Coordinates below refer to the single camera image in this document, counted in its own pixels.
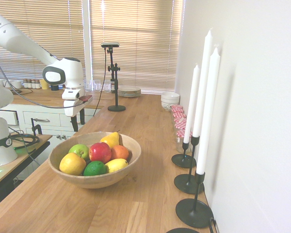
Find yellow lemon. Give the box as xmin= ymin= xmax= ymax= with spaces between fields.
xmin=104 ymin=158 xmax=129 ymax=173

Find tallest white taper candle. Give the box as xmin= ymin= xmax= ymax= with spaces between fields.
xmin=192 ymin=28 xmax=214 ymax=138

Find green lime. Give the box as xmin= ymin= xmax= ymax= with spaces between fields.
xmin=83 ymin=160 xmax=109 ymax=177

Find short white taper candle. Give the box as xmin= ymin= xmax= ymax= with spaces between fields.
xmin=183 ymin=64 xmax=201 ymax=144

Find beige window blind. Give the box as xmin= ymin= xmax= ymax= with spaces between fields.
xmin=90 ymin=0 xmax=184 ymax=92
xmin=0 ymin=0 xmax=86 ymax=86

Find thin black cable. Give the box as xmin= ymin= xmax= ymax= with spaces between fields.
xmin=208 ymin=216 xmax=218 ymax=233

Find yellow apple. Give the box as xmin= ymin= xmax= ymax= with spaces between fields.
xmin=59 ymin=152 xmax=87 ymax=176

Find black camera cable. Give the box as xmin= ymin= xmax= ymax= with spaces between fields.
xmin=93 ymin=48 xmax=110 ymax=117

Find yellow pear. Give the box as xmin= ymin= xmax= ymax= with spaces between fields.
xmin=99 ymin=132 xmax=121 ymax=149

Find wooden fruit bowl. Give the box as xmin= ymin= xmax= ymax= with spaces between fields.
xmin=48 ymin=131 xmax=142 ymax=189

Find black cable bundle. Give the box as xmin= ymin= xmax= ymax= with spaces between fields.
xmin=8 ymin=126 xmax=41 ymax=157

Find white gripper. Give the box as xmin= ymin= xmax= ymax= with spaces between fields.
xmin=62 ymin=88 xmax=86 ymax=133

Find black candle holder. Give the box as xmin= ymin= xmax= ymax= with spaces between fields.
xmin=166 ymin=227 xmax=201 ymax=233
xmin=171 ymin=142 xmax=197 ymax=168
xmin=175 ymin=171 xmax=214 ymax=229
xmin=174 ymin=135 xmax=205 ymax=195

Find black camera stand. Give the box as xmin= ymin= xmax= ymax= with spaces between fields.
xmin=107 ymin=47 xmax=127 ymax=113

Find wooden robot table black frame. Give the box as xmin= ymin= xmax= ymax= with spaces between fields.
xmin=0 ymin=134 xmax=51 ymax=212

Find stack of white plates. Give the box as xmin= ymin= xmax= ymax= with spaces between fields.
xmin=117 ymin=86 xmax=142 ymax=98

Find green apple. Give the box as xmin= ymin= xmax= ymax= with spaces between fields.
xmin=68 ymin=144 xmax=90 ymax=161

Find medium white taper candle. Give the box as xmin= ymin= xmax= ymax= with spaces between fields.
xmin=195 ymin=47 xmax=221 ymax=175

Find white cabinet with drawers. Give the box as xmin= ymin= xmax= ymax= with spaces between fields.
xmin=0 ymin=103 xmax=103 ymax=147

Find red apple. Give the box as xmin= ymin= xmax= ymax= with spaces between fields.
xmin=88 ymin=142 xmax=112 ymax=165

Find black clamp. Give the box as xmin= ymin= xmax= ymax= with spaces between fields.
xmin=30 ymin=117 xmax=43 ymax=136

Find stack of white bowls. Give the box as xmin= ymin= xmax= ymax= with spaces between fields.
xmin=161 ymin=91 xmax=180 ymax=112

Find orange fruit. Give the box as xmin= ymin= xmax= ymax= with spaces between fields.
xmin=111 ymin=145 xmax=129 ymax=161

